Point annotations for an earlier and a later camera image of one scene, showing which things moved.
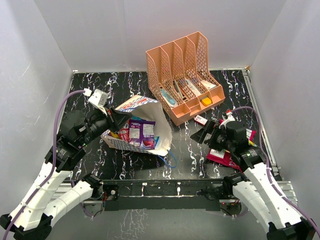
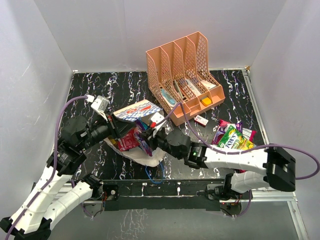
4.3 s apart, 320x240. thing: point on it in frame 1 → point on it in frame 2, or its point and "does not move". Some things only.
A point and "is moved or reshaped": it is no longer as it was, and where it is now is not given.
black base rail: [166, 194] does not move
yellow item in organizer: [206, 101] does not move
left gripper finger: [119, 119] → [121, 127]
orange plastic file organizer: [178, 72] does not move
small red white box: [200, 120] does not move
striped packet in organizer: [193, 88] does not move
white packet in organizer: [208, 85] does not move
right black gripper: [199, 136] → [148, 135]
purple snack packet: [135, 132] is moved or reshaped
